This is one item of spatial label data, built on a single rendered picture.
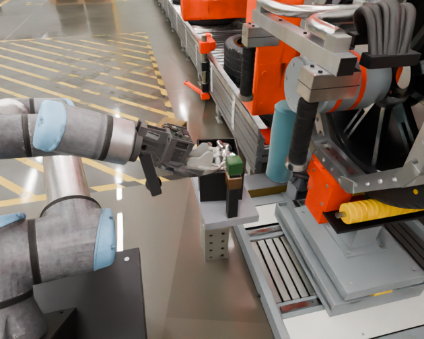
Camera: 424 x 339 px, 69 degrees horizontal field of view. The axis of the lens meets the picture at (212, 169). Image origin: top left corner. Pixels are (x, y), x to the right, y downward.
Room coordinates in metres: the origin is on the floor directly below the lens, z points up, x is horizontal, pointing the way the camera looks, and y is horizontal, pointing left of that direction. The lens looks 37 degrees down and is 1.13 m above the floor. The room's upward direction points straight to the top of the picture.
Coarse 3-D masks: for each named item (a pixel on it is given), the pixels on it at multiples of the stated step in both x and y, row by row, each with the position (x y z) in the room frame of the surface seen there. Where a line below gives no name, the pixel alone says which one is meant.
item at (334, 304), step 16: (288, 208) 1.01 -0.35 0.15; (288, 224) 0.89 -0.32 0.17; (288, 240) 0.87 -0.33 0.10; (304, 240) 0.83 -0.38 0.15; (304, 256) 0.74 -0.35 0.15; (320, 272) 0.68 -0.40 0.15; (320, 288) 0.62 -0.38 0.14; (336, 288) 0.61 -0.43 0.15; (400, 288) 0.60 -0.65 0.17; (416, 288) 0.61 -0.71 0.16; (336, 304) 0.54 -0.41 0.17; (352, 304) 0.55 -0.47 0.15; (368, 304) 0.57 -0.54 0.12
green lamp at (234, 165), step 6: (228, 156) 0.68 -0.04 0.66; (234, 156) 0.68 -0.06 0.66; (228, 162) 0.65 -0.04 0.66; (234, 162) 0.65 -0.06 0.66; (240, 162) 0.65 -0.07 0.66; (228, 168) 0.65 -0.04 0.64; (234, 168) 0.65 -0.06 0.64; (240, 168) 0.65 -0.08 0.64; (228, 174) 0.65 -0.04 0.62; (234, 174) 0.65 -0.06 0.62
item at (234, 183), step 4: (228, 176) 0.66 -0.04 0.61; (240, 176) 0.66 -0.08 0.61; (228, 180) 0.65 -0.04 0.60; (232, 180) 0.65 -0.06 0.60; (236, 180) 0.65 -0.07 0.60; (240, 180) 0.65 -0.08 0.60; (228, 184) 0.65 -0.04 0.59; (232, 184) 0.65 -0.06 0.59; (236, 184) 0.65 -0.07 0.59; (240, 184) 0.65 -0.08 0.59; (228, 188) 0.65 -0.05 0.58; (232, 188) 0.65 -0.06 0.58; (236, 188) 0.65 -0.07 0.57
